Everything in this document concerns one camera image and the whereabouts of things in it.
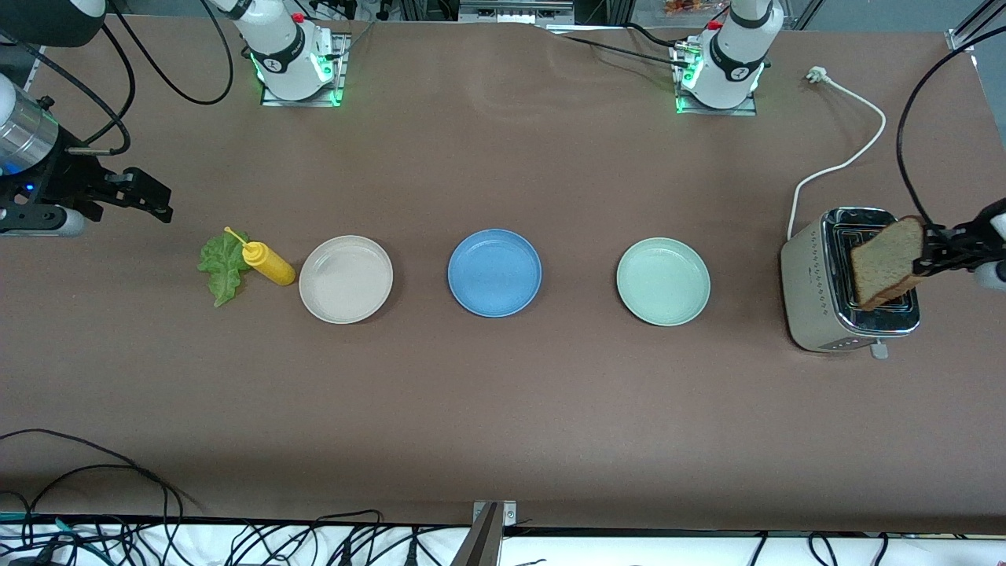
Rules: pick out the yellow mustard squeeze bottle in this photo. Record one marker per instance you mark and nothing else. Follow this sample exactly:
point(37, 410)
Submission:
point(271, 266)

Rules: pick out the blue plate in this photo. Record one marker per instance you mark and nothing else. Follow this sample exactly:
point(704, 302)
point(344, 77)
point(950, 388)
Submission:
point(494, 273)

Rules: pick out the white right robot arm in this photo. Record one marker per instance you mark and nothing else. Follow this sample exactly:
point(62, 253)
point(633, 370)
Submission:
point(283, 55)

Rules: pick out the orange patterned packet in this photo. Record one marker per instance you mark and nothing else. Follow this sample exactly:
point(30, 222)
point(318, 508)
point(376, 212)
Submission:
point(684, 6)

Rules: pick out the green lettuce leaf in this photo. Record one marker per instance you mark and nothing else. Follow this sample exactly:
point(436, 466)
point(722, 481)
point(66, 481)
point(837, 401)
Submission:
point(222, 271)

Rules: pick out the mint green plate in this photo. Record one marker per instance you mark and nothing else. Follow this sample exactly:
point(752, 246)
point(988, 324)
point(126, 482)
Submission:
point(663, 281)

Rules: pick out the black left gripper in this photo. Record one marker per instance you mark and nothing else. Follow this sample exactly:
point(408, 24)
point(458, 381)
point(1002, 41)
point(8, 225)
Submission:
point(960, 240)

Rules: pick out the aluminium frame profile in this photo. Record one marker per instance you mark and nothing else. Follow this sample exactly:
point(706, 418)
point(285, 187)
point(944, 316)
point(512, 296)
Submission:
point(963, 35)

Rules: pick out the grey metal box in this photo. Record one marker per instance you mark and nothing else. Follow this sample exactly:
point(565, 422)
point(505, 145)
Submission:
point(515, 9)

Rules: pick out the off-white plate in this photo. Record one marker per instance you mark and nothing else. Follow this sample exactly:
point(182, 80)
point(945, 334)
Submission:
point(346, 279)

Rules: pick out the beige chrome two-slot toaster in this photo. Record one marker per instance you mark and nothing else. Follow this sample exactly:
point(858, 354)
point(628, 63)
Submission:
point(809, 291)

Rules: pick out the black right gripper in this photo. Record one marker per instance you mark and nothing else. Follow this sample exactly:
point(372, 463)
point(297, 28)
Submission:
point(63, 181)

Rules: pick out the brown toast bread slice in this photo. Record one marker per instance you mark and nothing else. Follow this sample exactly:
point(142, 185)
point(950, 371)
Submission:
point(884, 263)

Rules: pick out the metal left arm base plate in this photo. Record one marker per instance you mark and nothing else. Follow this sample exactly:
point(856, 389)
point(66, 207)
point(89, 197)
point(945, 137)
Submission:
point(707, 112)

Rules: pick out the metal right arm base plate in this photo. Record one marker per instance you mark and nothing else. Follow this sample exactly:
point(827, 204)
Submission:
point(343, 71)

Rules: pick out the aluminium frame post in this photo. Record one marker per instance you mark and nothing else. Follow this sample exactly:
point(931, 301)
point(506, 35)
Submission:
point(487, 534)

